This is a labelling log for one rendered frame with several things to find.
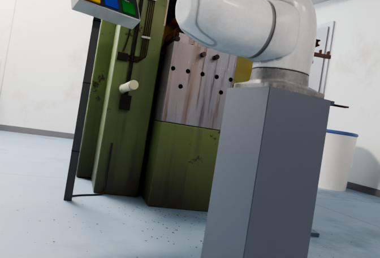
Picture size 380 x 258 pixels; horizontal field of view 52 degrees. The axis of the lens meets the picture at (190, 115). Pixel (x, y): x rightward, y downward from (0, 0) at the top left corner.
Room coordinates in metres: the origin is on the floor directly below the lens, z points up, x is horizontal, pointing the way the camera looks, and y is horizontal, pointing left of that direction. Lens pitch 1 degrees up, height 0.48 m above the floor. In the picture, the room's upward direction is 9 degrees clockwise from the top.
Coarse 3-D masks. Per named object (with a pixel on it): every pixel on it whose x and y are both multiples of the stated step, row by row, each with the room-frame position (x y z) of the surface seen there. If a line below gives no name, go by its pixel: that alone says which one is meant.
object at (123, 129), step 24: (144, 0) 2.28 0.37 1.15; (144, 24) 2.28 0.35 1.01; (120, 48) 2.25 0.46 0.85; (144, 48) 2.29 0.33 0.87; (120, 72) 2.26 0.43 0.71; (144, 72) 2.30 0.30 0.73; (144, 96) 2.30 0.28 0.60; (120, 120) 2.27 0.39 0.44; (144, 120) 2.31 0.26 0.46; (120, 144) 2.28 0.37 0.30; (144, 144) 2.31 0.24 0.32; (96, 168) 2.30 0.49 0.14; (120, 168) 2.28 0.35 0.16; (96, 192) 2.25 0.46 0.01; (120, 192) 2.29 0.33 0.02
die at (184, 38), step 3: (180, 33) 2.20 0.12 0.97; (183, 33) 2.21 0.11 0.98; (180, 36) 2.20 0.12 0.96; (183, 36) 2.21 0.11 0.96; (186, 36) 2.21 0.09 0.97; (180, 39) 2.20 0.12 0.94; (183, 39) 2.21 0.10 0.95; (186, 39) 2.21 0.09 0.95; (189, 39) 2.22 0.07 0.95; (165, 42) 2.56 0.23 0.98; (183, 42) 2.21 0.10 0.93; (186, 42) 2.21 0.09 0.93; (189, 42) 2.22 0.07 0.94; (192, 42) 2.22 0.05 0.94; (195, 42) 2.23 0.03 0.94; (198, 45) 2.23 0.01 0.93; (201, 45) 2.24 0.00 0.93
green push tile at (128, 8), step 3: (123, 0) 1.95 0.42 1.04; (123, 3) 1.94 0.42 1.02; (126, 3) 1.96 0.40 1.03; (129, 3) 1.97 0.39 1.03; (132, 3) 1.99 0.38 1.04; (123, 6) 1.93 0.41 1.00; (126, 6) 1.95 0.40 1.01; (129, 6) 1.96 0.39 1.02; (132, 6) 1.98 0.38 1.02; (123, 9) 1.92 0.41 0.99; (126, 9) 1.94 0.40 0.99; (129, 9) 1.95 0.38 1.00; (132, 9) 1.97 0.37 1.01; (126, 12) 1.93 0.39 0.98; (129, 12) 1.94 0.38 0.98; (132, 12) 1.96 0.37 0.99; (135, 15) 1.97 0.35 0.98
